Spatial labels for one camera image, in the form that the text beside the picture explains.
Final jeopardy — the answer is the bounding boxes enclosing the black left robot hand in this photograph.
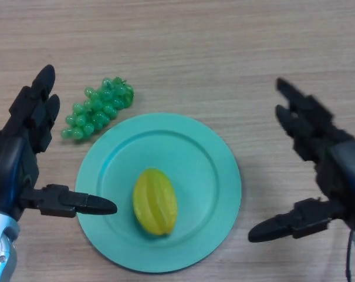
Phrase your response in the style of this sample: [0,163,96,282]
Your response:
[0,64,118,221]

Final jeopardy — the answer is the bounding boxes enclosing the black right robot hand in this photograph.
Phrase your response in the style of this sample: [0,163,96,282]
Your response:
[248,77,355,243]

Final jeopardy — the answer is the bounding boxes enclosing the yellow starfruit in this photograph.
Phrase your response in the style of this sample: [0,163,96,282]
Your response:
[132,167,178,236]

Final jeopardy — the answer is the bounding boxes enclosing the teal round plate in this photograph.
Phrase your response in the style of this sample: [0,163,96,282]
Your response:
[75,112,242,274]

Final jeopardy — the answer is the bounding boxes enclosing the green grape bunch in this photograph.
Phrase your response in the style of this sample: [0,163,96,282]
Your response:
[60,76,134,142]

